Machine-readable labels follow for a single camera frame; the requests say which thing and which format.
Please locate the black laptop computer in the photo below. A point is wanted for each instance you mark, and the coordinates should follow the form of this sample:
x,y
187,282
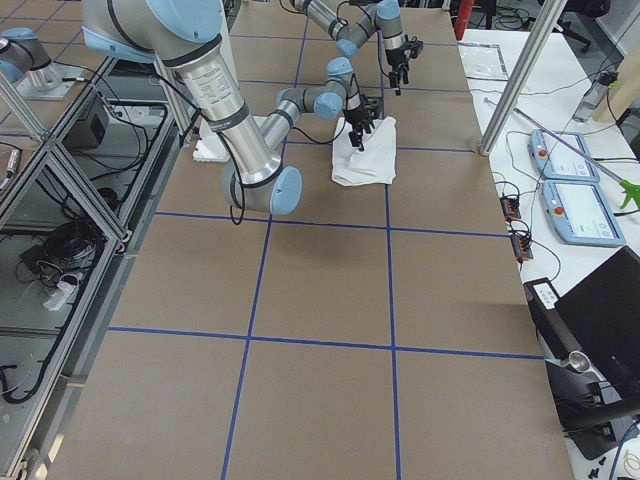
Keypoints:
x,y
602,313

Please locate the orange circuit board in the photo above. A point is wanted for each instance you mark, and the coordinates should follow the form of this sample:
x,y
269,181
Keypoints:
x,y
521,248
510,208

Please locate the aluminium side frame rail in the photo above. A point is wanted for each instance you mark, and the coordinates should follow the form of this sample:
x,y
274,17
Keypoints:
x,y
71,218

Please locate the orange circuit board lower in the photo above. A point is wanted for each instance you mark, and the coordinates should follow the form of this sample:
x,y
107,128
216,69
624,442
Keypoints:
x,y
521,248

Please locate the clear plastic bag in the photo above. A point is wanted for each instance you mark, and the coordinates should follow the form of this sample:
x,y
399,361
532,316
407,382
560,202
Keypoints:
x,y
483,61

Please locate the lower blue teach pendant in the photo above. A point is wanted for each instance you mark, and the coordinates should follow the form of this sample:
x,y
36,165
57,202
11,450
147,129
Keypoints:
x,y
580,215

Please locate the orange circuit board upper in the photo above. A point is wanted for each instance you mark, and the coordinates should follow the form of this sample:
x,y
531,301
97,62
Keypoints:
x,y
510,208

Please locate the blue teach pendant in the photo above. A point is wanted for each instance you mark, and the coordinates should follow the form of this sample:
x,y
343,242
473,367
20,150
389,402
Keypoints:
x,y
557,162
580,215

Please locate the upper blue teach pendant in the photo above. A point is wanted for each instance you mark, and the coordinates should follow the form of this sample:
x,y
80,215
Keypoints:
x,y
557,162

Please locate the white long-sleeve printed shirt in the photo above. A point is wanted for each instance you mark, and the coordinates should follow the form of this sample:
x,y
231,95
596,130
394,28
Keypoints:
x,y
374,165

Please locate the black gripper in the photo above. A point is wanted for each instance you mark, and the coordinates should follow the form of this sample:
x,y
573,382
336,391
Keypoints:
x,y
356,116
393,59

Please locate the green-handled reacher grabber tool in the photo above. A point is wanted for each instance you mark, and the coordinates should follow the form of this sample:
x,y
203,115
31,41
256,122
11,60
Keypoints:
x,y
630,190

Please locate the aluminium frame post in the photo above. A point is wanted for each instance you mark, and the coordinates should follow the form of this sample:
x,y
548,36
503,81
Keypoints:
x,y
544,24

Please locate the black box with white label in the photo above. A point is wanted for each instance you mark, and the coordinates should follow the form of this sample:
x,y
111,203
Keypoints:
x,y
565,350

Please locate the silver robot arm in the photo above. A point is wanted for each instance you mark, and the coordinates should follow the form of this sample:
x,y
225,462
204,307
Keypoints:
x,y
382,18
186,36

